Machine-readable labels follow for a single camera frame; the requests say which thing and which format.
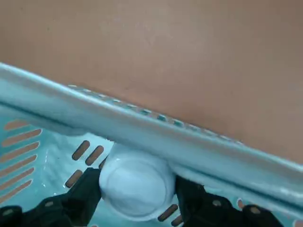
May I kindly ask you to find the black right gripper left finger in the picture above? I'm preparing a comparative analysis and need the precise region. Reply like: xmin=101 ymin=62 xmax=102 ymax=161
xmin=0 ymin=167 xmax=105 ymax=227

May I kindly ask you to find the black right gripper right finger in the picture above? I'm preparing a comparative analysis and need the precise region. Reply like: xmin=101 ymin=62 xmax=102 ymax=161
xmin=175 ymin=176 xmax=285 ymax=227

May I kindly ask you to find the blue cup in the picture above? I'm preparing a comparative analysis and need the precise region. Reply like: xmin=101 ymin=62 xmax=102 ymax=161
xmin=98 ymin=143 xmax=176 ymax=222

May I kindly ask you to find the blue plastic basket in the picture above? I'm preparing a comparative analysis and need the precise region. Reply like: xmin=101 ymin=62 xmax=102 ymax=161
xmin=0 ymin=61 xmax=303 ymax=227

